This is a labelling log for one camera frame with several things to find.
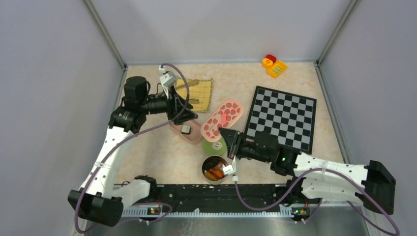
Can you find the silver metal tongs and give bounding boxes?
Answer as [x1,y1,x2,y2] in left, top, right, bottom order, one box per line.
[174,79,203,104]

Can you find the pink lunch box lid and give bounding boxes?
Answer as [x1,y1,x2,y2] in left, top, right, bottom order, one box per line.
[200,98,244,143]

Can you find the orange round toy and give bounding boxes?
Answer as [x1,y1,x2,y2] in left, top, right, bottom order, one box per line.
[262,58,274,68]

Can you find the orange fried food piece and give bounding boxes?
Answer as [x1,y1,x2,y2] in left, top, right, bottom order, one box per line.
[204,172,218,181]

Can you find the aluminium frame rail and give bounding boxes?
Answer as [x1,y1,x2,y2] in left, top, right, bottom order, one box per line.
[70,184,385,236]

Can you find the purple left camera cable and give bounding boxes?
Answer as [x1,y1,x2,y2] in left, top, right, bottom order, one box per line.
[74,63,190,235]

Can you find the orange chicken drumstick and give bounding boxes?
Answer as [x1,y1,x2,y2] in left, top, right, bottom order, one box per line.
[210,170,225,179]

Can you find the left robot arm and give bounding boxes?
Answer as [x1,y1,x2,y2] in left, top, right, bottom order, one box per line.
[67,72,198,234]

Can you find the brown meat piece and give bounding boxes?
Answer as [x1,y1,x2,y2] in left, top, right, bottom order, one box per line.
[209,162,224,170]

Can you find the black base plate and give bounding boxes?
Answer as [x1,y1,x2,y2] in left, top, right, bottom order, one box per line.
[136,184,287,213]

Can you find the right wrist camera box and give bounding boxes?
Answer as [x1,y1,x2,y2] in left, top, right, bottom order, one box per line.
[222,165,236,176]

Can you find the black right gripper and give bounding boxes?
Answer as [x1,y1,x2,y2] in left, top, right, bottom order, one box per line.
[218,127,272,164]

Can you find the bamboo mat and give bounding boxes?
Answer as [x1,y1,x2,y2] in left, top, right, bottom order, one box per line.
[186,78,213,113]

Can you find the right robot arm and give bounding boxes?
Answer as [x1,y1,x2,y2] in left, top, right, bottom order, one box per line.
[219,128,396,215]

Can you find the checkerboard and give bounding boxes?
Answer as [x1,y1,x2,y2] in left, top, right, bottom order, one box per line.
[244,86,317,154]

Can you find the green round lid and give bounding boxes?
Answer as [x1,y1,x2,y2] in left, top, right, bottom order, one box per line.
[202,138,227,156]

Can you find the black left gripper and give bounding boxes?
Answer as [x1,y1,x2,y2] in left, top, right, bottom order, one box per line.
[140,84,198,124]

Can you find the white rice sushi cube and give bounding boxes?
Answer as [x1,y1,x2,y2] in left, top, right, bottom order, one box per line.
[181,125,192,135]

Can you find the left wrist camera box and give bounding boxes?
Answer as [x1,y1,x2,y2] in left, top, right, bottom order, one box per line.
[159,71,178,98]

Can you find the pink lunch box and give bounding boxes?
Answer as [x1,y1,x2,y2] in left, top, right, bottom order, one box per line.
[169,120,203,145]

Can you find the round steel container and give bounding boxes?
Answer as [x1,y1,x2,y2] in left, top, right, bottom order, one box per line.
[202,155,228,184]

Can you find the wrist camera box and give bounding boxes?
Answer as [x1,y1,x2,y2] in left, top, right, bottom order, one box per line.
[222,165,236,176]
[159,71,178,98]

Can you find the red toy block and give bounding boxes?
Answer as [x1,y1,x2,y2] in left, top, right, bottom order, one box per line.
[265,54,277,63]

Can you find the dark seaweed roll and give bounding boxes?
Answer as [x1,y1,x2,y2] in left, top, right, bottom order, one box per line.
[204,156,224,166]

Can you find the yellow toy block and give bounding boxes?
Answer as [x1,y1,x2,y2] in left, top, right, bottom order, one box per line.
[267,60,288,78]

